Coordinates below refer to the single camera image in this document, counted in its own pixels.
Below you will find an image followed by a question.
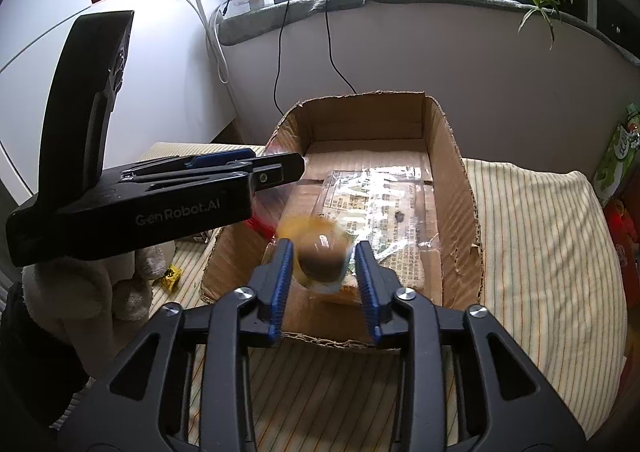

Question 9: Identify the white cable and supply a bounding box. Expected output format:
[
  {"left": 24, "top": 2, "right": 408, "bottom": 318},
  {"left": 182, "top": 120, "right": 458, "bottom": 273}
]
[{"left": 207, "top": 0, "right": 256, "bottom": 124}]

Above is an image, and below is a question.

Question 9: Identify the cardboard box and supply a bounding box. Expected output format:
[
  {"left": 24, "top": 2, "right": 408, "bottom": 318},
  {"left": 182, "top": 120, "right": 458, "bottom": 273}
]
[{"left": 200, "top": 91, "right": 484, "bottom": 351}]

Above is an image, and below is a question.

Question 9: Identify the red snack packet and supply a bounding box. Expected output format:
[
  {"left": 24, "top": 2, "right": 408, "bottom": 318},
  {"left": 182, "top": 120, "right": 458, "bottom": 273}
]
[{"left": 247, "top": 142, "right": 301, "bottom": 239}]

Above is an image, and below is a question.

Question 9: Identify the yellow round pastry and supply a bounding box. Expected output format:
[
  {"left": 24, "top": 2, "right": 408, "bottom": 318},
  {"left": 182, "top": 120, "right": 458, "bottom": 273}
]
[{"left": 272, "top": 214, "right": 354, "bottom": 294}]

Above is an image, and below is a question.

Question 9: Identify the black cable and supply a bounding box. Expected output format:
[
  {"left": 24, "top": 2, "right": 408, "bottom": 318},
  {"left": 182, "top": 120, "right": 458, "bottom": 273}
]
[
  {"left": 272, "top": 0, "right": 302, "bottom": 117},
  {"left": 324, "top": 0, "right": 377, "bottom": 96}
]

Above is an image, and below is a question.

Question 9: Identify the clear printed plastic packet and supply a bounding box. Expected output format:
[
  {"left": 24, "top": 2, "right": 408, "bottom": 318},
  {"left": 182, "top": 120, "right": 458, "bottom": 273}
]
[{"left": 312, "top": 169, "right": 444, "bottom": 284}]

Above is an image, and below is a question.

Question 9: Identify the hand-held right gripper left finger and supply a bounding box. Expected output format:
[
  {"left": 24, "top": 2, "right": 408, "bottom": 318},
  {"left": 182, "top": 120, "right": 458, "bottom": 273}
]
[{"left": 50, "top": 239, "right": 296, "bottom": 452}]

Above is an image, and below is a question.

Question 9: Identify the small yellow candy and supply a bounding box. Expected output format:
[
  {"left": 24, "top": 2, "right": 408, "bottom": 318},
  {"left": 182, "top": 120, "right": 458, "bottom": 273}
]
[{"left": 160, "top": 264, "right": 182, "bottom": 291}]

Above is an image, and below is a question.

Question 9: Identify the red snack bag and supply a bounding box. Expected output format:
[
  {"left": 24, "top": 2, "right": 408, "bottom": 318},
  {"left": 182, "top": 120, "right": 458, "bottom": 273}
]
[{"left": 602, "top": 196, "right": 640, "bottom": 284}]

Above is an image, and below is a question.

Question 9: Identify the person's left hand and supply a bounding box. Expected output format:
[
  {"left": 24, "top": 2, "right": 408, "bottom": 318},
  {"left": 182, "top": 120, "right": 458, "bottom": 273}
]
[{"left": 20, "top": 236, "right": 177, "bottom": 378}]

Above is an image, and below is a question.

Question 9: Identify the green snack bag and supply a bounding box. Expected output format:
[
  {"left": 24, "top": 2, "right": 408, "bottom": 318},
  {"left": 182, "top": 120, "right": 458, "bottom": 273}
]
[{"left": 592, "top": 104, "right": 640, "bottom": 207}]

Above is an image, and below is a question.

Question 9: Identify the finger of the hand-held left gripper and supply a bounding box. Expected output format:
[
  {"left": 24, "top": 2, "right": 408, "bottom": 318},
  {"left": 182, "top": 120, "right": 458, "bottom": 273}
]
[
  {"left": 131, "top": 148, "right": 257, "bottom": 172},
  {"left": 120, "top": 153, "right": 307, "bottom": 194}
]

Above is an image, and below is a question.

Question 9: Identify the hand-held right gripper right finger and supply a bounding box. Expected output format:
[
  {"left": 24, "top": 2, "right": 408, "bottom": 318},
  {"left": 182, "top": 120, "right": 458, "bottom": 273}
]
[{"left": 354, "top": 241, "right": 591, "bottom": 452}]

